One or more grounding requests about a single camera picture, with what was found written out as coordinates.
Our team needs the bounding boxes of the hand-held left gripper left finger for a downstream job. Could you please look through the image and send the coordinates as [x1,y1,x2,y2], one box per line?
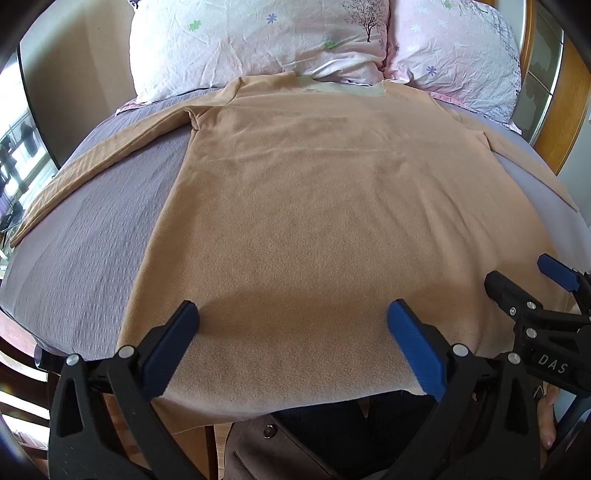
[48,300,201,480]

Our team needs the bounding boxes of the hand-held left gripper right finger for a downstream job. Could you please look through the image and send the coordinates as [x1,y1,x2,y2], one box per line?
[386,298,542,480]

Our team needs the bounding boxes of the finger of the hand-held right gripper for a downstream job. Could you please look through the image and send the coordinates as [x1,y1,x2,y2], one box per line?
[537,253,591,296]
[484,271,591,326]

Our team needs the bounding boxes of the beige long-sleeved shirt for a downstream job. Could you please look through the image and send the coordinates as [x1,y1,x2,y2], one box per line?
[9,71,581,435]

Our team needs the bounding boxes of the dark hanging clothes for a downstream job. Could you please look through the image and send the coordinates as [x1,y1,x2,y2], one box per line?
[0,121,40,217]

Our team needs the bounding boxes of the person's right hand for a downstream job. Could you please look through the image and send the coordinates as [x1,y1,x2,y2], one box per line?
[537,387,562,451]

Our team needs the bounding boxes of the dark pants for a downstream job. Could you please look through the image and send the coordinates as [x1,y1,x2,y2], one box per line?
[271,391,435,480]

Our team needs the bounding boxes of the grey bed sheet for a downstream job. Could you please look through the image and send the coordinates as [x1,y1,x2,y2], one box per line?
[0,87,578,366]

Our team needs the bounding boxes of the brown buttoned coat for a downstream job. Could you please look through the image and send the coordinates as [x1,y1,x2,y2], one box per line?
[225,410,370,480]

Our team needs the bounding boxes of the wooden headboard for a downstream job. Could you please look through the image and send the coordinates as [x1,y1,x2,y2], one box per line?
[521,0,590,178]

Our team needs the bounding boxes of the pink floral pillow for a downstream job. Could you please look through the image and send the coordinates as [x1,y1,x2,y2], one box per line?
[382,0,523,136]

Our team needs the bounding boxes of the white floral pillow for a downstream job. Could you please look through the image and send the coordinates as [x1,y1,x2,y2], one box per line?
[128,0,391,105]

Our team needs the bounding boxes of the wooden bed frame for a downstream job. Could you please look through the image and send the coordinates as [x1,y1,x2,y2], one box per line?
[0,308,52,462]

